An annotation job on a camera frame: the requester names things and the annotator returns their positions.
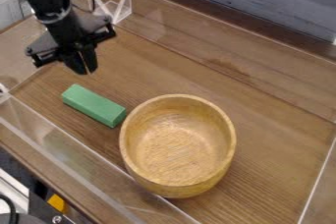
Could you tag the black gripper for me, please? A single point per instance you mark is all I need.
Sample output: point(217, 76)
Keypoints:
point(70, 39)

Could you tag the clear acrylic front barrier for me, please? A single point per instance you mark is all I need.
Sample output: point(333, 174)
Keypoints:
point(92, 183)

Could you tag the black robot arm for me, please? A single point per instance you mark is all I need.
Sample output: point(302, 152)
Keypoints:
point(48, 7)

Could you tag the green rectangular block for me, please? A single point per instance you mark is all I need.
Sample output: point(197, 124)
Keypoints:
point(93, 105)

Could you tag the brown wooden bowl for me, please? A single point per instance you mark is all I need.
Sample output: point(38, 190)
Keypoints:
point(177, 142)

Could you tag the yellow label sticker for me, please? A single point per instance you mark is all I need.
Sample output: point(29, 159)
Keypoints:
point(57, 203)

